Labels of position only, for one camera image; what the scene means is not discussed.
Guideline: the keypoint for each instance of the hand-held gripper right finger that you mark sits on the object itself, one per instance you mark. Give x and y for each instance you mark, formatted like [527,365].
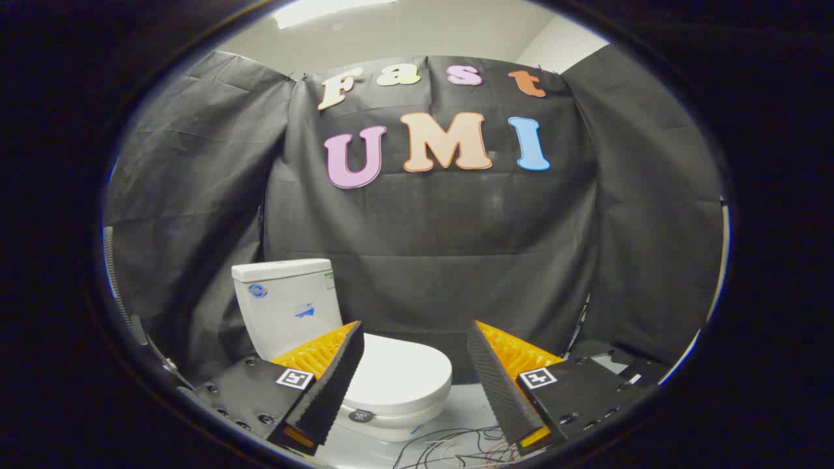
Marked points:
[498,391]

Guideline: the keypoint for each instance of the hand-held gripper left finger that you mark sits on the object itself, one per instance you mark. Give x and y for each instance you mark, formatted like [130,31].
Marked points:
[335,384]

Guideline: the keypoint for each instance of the white toilet lid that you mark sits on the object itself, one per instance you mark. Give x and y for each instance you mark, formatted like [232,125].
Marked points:
[404,371]

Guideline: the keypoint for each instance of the white ceramic toilet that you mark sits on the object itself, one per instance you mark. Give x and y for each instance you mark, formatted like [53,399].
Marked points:
[280,312]

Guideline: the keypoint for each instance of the black backdrop cloth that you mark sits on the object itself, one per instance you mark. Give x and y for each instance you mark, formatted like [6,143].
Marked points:
[456,228]

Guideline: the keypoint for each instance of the ceiling light panel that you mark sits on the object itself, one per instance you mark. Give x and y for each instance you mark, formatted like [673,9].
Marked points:
[326,12]

